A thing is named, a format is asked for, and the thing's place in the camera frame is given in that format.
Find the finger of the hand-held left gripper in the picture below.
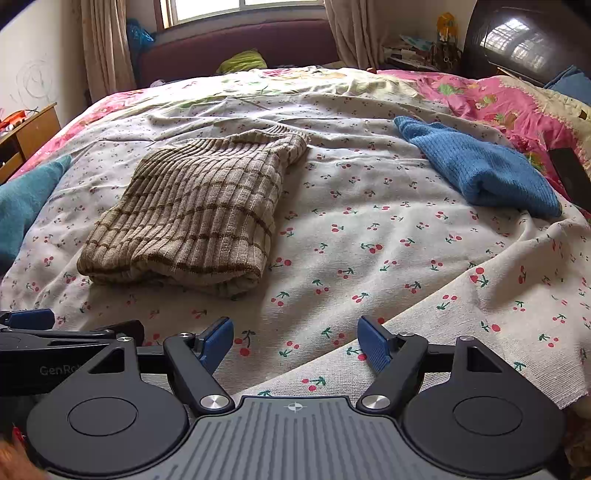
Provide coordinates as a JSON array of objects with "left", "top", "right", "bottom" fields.
[
  {"left": 95, "top": 319, "right": 145, "bottom": 345},
  {"left": 0, "top": 308, "right": 56, "bottom": 331}
]

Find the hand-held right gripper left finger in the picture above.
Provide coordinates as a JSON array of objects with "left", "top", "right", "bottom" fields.
[{"left": 85, "top": 316, "right": 236, "bottom": 415}]

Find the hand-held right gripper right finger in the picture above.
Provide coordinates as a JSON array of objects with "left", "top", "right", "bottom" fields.
[{"left": 356, "top": 315, "right": 506, "bottom": 414}]

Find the beige striped ribbed sweater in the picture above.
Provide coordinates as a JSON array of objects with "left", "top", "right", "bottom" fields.
[{"left": 76, "top": 124, "right": 311, "bottom": 300}]

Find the cherry print bed sheet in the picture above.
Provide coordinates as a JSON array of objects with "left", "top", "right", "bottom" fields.
[{"left": 0, "top": 90, "right": 591, "bottom": 409}]

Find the orange fuzzy cloth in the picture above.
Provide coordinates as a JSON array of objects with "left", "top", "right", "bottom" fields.
[{"left": 0, "top": 427, "right": 47, "bottom": 480}]

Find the teal cloth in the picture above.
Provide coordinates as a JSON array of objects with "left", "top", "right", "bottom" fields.
[{"left": 0, "top": 154, "right": 74, "bottom": 278}]

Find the wooden nightstand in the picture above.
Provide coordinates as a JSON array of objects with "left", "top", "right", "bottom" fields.
[{"left": 0, "top": 102, "right": 63, "bottom": 185}]

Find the orange object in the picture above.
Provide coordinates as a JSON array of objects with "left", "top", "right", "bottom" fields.
[{"left": 0, "top": 110, "right": 28, "bottom": 132}]

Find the blue knit sweater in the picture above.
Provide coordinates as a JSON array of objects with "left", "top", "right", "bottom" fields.
[{"left": 393, "top": 115, "right": 564, "bottom": 220}]

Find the black flat object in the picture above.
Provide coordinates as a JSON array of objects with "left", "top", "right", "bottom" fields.
[{"left": 549, "top": 147, "right": 591, "bottom": 213}]

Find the pink floral quilt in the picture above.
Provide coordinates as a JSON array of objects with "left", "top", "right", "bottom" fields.
[{"left": 9, "top": 66, "right": 591, "bottom": 199}]

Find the beige curtain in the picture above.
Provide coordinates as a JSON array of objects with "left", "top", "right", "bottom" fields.
[
  {"left": 323, "top": 0, "right": 393, "bottom": 70},
  {"left": 81, "top": 0, "right": 137, "bottom": 104}
]

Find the green cloth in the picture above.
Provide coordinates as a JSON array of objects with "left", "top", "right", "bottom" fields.
[{"left": 217, "top": 50, "right": 269, "bottom": 75}]

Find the maroon padded headboard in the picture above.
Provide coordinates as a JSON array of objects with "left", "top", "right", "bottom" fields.
[{"left": 136, "top": 18, "right": 342, "bottom": 88}]

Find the pile of clutter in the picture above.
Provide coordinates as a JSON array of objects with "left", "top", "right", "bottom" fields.
[{"left": 383, "top": 34, "right": 439, "bottom": 70}]

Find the blue plastic bag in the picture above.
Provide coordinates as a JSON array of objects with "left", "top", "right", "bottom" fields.
[{"left": 127, "top": 18, "right": 155, "bottom": 44}]

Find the yellow toy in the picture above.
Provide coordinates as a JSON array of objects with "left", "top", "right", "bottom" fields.
[{"left": 436, "top": 11, "right": 462, "bottom": 51}]

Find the blue pillow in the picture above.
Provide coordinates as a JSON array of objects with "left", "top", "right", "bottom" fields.
[{"left": 542, "top": 65, "right": 591, "bottom": 107}]

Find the window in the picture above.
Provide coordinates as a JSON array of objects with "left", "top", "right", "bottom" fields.
[{"left": 159, "top": 0, "right": 326, "bottom": 28}]

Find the dark wooden headboard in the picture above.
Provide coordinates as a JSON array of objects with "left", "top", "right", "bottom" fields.
[{"left": 462, "top": 0, "right": 591, "bottom": 88}]

